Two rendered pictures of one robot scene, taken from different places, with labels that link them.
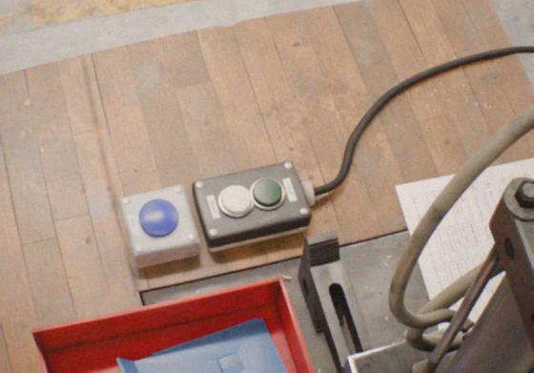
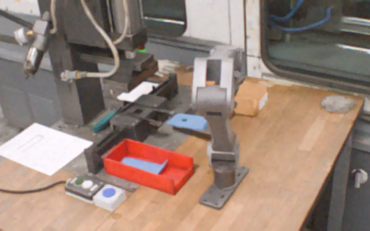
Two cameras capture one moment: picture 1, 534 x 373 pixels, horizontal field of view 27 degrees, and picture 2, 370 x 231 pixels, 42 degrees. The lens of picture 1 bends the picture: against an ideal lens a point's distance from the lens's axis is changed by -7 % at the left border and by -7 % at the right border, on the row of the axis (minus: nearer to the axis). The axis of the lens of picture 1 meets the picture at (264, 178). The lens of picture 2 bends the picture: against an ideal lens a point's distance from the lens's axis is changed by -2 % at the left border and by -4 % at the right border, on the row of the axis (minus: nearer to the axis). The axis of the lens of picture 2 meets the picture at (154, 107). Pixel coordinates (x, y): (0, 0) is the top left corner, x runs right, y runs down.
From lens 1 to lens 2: 148 cm
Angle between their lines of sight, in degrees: 78
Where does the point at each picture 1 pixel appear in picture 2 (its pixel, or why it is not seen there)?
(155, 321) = (138, 177)
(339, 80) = (22, 204)
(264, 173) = (73, 186)
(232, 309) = (118, 172)
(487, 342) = not seen: outside the picture
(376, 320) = not seen: hidden behind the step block
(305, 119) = (43, 201)
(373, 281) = (82, 164)
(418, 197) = (50, 170)
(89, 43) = not seen: outside the picture
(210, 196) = (91, 190)
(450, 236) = (55, 161)
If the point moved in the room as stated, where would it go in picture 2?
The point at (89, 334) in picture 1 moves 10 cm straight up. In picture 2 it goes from (157, 182) to (153, 153)
